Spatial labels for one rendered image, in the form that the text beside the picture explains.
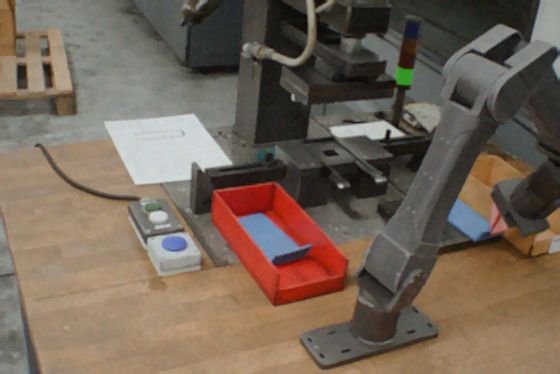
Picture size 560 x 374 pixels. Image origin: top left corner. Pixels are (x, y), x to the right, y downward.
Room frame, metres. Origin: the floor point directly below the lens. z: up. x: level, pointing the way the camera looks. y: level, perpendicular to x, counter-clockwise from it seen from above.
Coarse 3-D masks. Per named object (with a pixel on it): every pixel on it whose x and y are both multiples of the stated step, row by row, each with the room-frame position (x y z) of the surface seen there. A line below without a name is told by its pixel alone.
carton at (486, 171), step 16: (480, 160) 1.27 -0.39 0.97; (496, 160) 1.28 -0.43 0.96; (480, 176) 1.28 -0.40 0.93; (496, 176) 1.27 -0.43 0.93; (512, 176) 1.24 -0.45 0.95; (464, 192) 1.19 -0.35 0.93; (480, 192) 1.15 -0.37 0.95; (480, 208) 1.14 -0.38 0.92; (512, 240) 1.06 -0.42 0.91; (528, 240) 1.03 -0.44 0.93; (544, 240) 1.04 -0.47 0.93; (528, 256) 1.02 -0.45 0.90
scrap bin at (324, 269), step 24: (216, 192) 1.02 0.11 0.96; (240, 192) 1.05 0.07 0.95; (264, 192) 1.07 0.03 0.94; (216, 216) 1.01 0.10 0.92; (240, 216) 1.05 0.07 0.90; (288, 216) 1.03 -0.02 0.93; (240, 240) 0.92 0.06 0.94; (312, 240) 0.95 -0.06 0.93; (264, 264) 0.85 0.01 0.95; (288, 264) 0.92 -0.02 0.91; (312, 264) 0.92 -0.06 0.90; (336, 264) 0.89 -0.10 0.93; (264, 288) 0.84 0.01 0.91; (288, 288) 0.82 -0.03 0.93; (312, 288) 0.84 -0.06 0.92; (336, 288) 0.86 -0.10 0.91
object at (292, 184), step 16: (288, 176) 1.13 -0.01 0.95; (304, 176) 1.10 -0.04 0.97; (320, 176) 1.12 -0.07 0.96; (352, 176) 1.19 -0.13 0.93; (384, 176) 1.19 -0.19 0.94; (288, 192) 1.13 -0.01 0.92; (304, 192) 1.10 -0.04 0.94; (320, 192) 1.12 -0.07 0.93; (352, 192) 1.18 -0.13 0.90; (368, 192) 1.17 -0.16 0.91; (384, 192) 1.19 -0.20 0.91; (304, 208) 1.11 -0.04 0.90
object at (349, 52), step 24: (288, 24) 1.31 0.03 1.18; (336, 48) 1.19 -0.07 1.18; (360, 48) 1.19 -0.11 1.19; (288, 72) 1.16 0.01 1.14; (312, 72) 1.16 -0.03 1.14; (336, 72) 1.14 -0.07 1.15; (360, 72) 1.13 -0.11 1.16; (384, 72) 1.16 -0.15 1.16; (312, 96) 1.10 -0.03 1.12; (336, 96) 1.12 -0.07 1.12; (360, 96) 1.15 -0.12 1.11; (384, 96) 1.17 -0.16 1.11
